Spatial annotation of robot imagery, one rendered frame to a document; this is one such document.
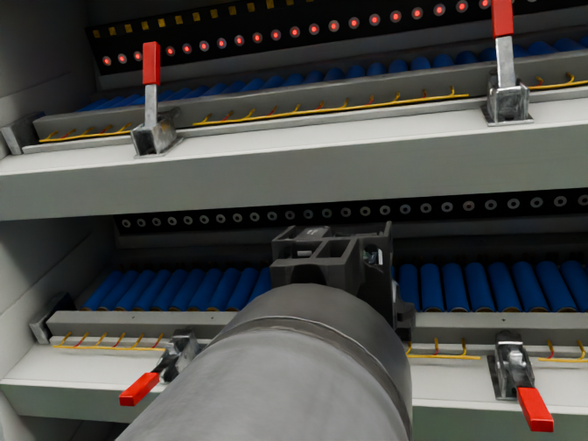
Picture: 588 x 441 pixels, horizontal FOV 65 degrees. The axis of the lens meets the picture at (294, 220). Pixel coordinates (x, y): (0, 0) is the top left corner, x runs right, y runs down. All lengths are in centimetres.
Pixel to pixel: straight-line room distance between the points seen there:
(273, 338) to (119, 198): 28
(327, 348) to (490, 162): 21
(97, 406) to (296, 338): 34
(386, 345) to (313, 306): 3
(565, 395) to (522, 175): 16
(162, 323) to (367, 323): 29
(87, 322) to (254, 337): 35
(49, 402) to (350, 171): 35
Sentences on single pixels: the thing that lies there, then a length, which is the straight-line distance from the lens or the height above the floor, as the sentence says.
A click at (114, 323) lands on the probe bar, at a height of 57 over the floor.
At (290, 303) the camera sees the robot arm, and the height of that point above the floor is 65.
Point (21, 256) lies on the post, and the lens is 54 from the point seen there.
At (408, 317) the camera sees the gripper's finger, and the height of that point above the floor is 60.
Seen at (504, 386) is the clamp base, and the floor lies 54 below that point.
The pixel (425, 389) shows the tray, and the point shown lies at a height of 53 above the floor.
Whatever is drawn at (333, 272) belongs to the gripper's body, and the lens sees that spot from 21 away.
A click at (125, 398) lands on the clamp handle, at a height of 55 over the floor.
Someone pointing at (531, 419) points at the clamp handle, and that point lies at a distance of 31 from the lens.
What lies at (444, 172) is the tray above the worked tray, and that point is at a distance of 34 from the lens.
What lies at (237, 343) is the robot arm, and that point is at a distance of 16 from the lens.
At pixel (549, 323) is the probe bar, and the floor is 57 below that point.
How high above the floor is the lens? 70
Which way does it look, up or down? 6 degrees down
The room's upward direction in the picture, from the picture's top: 4 degrees counter-clockwise
